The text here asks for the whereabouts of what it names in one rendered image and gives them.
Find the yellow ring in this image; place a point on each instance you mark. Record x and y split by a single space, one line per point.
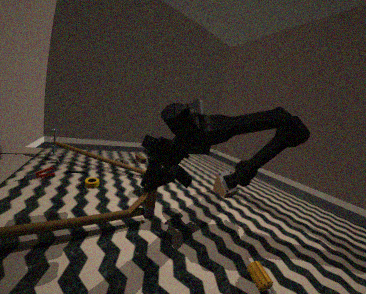
91 182

